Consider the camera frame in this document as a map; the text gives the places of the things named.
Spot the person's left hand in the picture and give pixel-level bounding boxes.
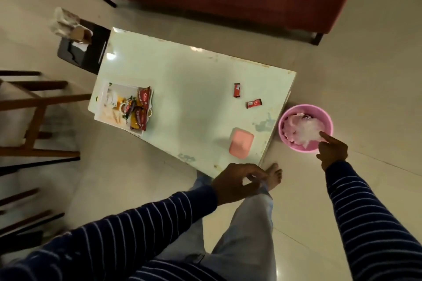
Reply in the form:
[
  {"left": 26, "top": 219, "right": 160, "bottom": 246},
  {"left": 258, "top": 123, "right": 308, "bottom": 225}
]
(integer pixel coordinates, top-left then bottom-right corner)
[{"left": 211, "top": 162, "right": 268, "bottom": 206}]

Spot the person's right hand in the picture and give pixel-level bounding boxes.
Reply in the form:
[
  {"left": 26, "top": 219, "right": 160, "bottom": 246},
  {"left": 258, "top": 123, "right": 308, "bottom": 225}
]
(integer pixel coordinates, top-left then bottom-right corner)
[{"left": 316, "top": 131, "right": 349, "bottom": 172}]

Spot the clear zip bag red seal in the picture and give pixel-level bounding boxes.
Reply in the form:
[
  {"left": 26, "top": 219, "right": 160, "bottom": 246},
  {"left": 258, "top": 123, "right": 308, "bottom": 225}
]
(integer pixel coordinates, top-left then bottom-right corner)
[{"left": 283, "top": 112, "right": 327, "bottom": 149}]

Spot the aloo bhujia packet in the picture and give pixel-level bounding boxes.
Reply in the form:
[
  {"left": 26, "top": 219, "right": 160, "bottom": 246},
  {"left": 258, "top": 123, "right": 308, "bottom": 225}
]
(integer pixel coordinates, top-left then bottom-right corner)
[
  {"left": 130, "top": 108, "right": 149, "bottom": 132},
  {"left": 137, "top": 86, "right": 153, "bottom": 110}
]

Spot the salted peanuts packet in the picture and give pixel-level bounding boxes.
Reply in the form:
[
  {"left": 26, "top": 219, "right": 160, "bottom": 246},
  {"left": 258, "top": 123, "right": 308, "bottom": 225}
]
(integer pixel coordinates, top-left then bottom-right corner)
[{"left": 122, "top": 96, "right": 138, "bottom": 121}]

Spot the white floral tray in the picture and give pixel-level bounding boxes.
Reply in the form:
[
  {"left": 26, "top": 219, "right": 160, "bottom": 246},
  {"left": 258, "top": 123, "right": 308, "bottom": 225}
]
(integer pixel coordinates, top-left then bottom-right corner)
[{"left": 93, "top": 79, "right": 154, "bottom": 137}]

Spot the wooden napkin holder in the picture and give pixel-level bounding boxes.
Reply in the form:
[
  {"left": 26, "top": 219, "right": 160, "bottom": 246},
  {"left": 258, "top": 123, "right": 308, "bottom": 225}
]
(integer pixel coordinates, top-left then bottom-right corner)
[{"left": 69, "top": 24, "right": 94, "bottom": 45}]

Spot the person's left forearm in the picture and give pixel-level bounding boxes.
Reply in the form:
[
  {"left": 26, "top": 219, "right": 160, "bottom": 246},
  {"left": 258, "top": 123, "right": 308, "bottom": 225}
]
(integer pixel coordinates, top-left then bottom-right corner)
[{"left": 0, "top": 185, "right": 219, "bottom": 281}]

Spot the person's right forearm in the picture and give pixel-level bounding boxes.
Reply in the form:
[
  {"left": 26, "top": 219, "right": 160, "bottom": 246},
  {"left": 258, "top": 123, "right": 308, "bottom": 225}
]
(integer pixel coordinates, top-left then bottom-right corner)
[{"left": 324, "top": 160, "right": 422, "bottom": 281}]

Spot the person's right leg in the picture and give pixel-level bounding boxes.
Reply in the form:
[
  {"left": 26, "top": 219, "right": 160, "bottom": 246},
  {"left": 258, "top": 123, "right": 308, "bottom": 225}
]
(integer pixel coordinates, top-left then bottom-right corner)
[{"left": 211, "top": 163, "right": 284, "bottom": 281}]

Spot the person's leg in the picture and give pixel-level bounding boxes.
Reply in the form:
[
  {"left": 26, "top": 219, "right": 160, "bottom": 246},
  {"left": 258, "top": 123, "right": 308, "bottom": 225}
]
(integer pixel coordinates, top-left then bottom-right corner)
[
  {"left": 211, "top": 163, "right": 284, "bottom": 281},
  {"left": 155, "top": 170, "right": 218, "bottom": 263}
]

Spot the person's left leg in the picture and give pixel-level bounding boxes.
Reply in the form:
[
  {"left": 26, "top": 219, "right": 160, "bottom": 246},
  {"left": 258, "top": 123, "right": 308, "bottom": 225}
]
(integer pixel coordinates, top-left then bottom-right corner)
[{"left": 155, "top": 170, "right": 218, "bottom": 263}]

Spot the person's striped shirt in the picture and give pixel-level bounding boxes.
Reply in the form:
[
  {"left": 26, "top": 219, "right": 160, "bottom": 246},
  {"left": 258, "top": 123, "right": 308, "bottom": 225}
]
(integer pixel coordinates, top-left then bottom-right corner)
[{"left": 127, "top": 259, "right": 228, "bottom": 281}]

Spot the pink box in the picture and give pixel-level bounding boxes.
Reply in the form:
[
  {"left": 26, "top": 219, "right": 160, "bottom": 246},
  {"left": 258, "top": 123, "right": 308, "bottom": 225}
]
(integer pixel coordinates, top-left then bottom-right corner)
[{"left": 228, "top": 127, "right": 255, "bottom": 160}]

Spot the pink plastic bin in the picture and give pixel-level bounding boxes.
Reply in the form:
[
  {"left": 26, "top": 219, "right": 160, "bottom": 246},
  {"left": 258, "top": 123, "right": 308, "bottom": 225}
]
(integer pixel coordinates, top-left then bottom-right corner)
[{"left": 278, "top": 103, "right": 334, "bottom": 154}]

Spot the black woven stool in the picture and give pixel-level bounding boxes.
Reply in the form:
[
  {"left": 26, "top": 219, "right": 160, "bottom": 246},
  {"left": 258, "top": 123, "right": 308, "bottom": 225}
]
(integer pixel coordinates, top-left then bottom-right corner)
[{"left": 57, "top": 19, "right": 112, "bottom": 75}]

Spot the wooden chair beige cushion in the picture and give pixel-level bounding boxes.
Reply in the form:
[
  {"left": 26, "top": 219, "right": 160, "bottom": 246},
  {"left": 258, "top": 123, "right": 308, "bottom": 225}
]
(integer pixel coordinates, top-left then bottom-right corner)
[{"left": 0, "top": 70, "right": 93, "bottom": 176}]

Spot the dark wooden chair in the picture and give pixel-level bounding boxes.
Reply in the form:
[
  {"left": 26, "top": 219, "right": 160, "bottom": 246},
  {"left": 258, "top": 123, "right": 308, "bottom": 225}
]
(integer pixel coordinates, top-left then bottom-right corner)
[{"left": 0, "top": 187, "right": 66, "bottom": 255}]

